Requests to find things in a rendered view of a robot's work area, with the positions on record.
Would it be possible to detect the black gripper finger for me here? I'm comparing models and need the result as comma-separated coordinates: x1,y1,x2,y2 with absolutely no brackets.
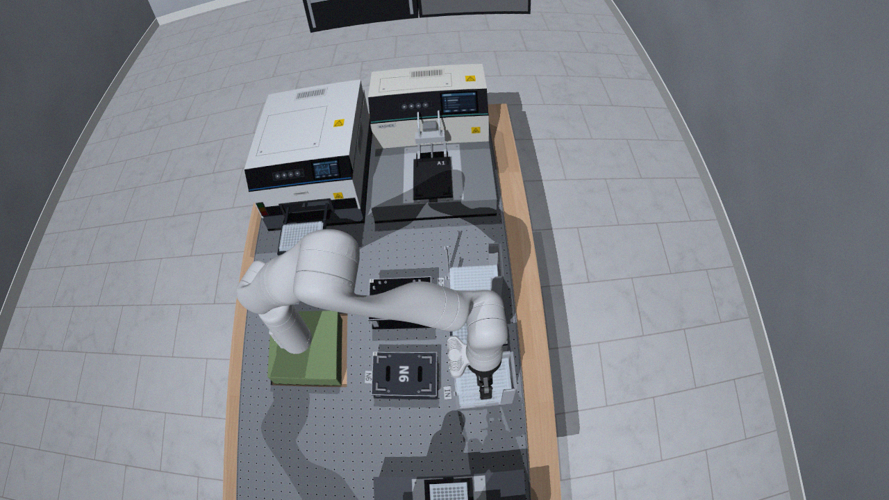
476,374,493,400

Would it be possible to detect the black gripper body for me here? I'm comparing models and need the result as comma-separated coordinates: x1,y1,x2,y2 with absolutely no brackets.
468,362,501,382

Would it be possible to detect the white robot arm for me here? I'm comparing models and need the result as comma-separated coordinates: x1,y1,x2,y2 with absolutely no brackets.
236,229,508,378

